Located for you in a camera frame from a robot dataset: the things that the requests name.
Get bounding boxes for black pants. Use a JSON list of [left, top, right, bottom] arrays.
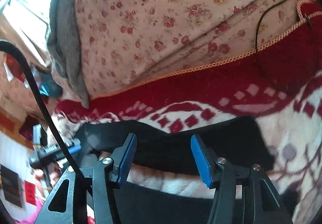
[[75, 115, 300, 224]]

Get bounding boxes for teal plastic bag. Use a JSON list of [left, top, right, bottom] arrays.
[[39, 73, 63, 99]]

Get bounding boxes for grey fleece garment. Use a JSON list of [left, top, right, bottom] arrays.
[[45, 0, 90, 108]]

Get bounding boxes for red white floral blanket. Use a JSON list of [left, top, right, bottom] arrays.
[[52, 0, 321, 223]]

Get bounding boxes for pink floral quilt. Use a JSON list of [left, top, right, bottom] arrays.
[[75, 0, 296, 97]]

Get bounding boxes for thick black braided cable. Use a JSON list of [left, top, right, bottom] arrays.
[[0, 39, 94, 194]]

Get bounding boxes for thin black cable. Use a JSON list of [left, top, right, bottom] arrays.
[[254, 0, 315, 83]]

